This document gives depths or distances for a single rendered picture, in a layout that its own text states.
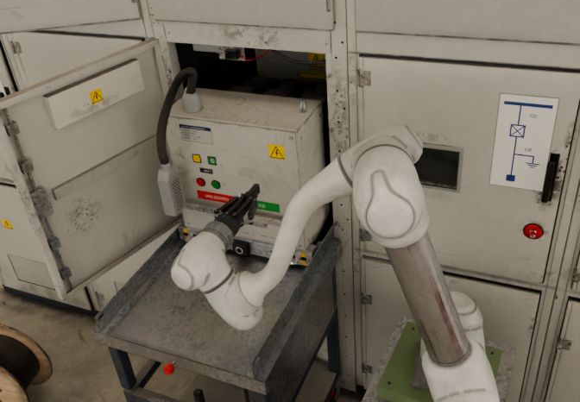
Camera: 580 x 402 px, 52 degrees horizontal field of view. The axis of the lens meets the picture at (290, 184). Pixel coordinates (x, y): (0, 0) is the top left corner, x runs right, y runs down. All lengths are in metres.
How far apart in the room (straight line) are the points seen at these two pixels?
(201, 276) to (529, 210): 1.02
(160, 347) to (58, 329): 1.55
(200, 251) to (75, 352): 1.80
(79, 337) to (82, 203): 1.31
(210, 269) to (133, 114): 0.81
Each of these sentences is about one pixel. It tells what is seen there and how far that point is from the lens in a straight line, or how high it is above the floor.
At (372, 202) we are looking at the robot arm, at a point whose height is 1.56.
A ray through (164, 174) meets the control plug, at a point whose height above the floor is 1.22.
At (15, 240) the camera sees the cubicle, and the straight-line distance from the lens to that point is 3.38.
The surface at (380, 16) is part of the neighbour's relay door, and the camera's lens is 1.77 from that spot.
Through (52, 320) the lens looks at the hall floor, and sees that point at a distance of 3.51.
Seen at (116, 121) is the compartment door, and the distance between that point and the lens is 2.15.
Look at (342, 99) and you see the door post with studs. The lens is 1.92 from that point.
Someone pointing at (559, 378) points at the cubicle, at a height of 0.43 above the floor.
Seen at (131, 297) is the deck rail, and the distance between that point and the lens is 2.14.
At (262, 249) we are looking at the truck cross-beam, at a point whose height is 0.90.
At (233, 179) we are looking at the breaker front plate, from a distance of 2.03.
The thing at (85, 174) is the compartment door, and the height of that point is 1.24.
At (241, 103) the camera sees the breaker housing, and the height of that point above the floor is 1.39.
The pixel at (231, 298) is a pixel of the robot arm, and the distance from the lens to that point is 1.59.
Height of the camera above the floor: 2.23
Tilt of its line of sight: 33 degrees down
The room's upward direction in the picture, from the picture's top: 5 degrees counter-clockwise
